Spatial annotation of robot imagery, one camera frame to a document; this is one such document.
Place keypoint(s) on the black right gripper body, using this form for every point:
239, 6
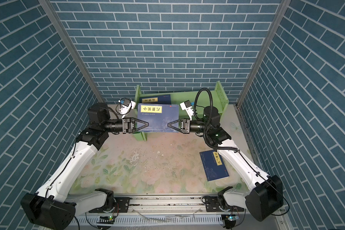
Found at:
195, 126

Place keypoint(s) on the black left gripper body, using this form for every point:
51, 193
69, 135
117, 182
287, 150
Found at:
122, 126

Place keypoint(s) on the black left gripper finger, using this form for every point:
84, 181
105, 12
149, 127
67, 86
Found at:
140, 123
141, 129

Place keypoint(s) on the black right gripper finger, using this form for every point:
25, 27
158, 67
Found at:
175, 128
175, 124

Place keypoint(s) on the blue book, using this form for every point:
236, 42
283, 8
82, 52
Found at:
158, 116
157, 99
213, 165

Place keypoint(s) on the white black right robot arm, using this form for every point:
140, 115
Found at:
266, 192

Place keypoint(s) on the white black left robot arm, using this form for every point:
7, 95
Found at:
50, 206

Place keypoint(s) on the small green box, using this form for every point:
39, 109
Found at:
140, 136

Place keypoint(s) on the green two-tier shelf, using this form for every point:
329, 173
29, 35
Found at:
220, 100

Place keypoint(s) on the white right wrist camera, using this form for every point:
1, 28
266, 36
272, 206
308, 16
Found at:
187, 106

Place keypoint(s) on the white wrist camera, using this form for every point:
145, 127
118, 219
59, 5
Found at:
187, 106
124, 106

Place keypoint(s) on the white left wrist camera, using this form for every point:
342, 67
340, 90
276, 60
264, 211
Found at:
124, 106

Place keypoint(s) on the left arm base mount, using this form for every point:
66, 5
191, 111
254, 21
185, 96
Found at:
119, 205

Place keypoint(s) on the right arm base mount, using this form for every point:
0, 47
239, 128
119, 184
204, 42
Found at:
212, 204

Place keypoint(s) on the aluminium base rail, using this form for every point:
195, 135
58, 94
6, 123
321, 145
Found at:
157, 210

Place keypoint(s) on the aluminium corner frame post left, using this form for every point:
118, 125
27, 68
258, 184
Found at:
60, 29

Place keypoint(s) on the aluminium corner frame post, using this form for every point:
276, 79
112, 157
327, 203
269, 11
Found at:
60, 29
264, 48

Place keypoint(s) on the aluminium corner frame post right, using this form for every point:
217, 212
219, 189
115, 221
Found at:
264, 48

